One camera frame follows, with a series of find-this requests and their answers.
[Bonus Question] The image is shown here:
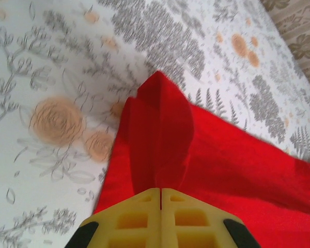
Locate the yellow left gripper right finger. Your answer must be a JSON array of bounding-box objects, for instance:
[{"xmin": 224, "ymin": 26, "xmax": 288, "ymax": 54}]
[{"xmin": 161, "ymin": 188, "xmax": 261, "ymax": 248}]

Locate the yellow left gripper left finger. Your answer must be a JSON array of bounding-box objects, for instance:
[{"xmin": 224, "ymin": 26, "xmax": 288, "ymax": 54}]
[{"xmin": 64, "ymin": 188, "xmax": 161, "ymax": 248}]

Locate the red t-shirt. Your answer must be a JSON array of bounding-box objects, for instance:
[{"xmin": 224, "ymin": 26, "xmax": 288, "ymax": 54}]
[{"xmin": 92, "ymin": 70, "xmax": 310, "ymax": 248}]

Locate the floral printed tablecloth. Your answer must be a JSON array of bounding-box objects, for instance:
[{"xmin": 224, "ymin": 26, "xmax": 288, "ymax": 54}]
[{"xmin": 0, "ymin": 0, "xmax": 310, "ymax": 248}]

